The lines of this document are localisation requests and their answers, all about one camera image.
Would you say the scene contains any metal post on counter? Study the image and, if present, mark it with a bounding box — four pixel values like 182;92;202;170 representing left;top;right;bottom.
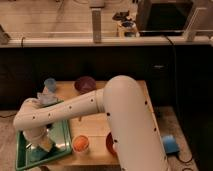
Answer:
92;8;101;43

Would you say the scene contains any blue plastic cup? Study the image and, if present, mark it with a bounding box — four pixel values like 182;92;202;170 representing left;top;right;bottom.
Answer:
44;78;56;92

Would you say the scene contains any dark purple bowl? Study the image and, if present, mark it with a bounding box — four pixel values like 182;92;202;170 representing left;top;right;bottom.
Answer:
74;76;96;94

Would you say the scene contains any blue cylinder on floor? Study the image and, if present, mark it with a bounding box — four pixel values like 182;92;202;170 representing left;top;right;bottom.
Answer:
162;135;179;154

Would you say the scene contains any teal sponge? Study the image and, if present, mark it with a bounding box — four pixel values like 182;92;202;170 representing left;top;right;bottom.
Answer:
30;147;47;162

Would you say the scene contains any green plastic tray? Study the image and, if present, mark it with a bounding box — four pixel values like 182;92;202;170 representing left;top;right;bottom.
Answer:
15;99;73;171

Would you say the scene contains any clutter of small items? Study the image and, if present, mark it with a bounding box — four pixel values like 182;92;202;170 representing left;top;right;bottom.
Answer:
112;11;140;37

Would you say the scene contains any dark red brown object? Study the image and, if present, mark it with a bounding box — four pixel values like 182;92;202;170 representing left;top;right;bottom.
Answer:
106;132;117;156

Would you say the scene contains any black cable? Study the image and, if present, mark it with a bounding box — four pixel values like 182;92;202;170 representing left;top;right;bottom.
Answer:
165;35;194;164

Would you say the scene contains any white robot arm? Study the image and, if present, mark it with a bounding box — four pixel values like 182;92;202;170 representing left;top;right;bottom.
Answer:
13;75;170;171

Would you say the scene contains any black monitor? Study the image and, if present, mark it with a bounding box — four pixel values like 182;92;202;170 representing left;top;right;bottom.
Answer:
136;0;193;36

